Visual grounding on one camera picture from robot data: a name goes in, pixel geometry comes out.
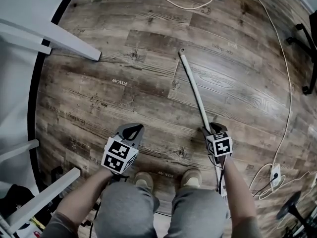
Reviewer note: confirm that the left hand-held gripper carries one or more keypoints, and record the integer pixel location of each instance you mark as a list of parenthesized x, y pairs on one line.
[(116, 155)]

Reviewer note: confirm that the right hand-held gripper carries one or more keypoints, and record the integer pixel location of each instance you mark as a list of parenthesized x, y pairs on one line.
[(220, 146)]

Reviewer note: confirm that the long white pole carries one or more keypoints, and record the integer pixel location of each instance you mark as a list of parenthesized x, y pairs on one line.
[(195, 88)]

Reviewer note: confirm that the person's right forearm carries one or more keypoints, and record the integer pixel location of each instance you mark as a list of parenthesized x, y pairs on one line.
[(237, 190)]

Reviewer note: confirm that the person's left forearm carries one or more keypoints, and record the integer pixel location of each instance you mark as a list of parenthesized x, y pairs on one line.
[(84, 195)]

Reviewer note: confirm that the person's left shoe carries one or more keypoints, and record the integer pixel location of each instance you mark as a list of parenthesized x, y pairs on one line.
[(144, 180)]

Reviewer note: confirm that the person's shoe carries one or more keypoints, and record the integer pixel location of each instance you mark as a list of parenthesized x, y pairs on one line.
[(144, 180), (191, 177)]

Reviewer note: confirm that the person's right shoe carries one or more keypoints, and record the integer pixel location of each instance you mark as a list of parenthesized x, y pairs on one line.
[(191, 177)]

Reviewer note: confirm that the person's grey trousers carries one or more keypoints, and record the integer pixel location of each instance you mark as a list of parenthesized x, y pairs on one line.
[(123, 207)]

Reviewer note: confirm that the white power strip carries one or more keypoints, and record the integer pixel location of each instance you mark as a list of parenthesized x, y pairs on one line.
[(275, 175)]

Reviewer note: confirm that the black office chair with headrest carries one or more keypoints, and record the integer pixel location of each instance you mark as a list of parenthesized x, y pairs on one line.
[(57, 172)]

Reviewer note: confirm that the black stand legs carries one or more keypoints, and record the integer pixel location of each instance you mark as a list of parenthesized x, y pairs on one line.
[(307, 41)]

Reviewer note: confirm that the black bag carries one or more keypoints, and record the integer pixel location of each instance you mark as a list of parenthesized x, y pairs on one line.
[(17, 199)]

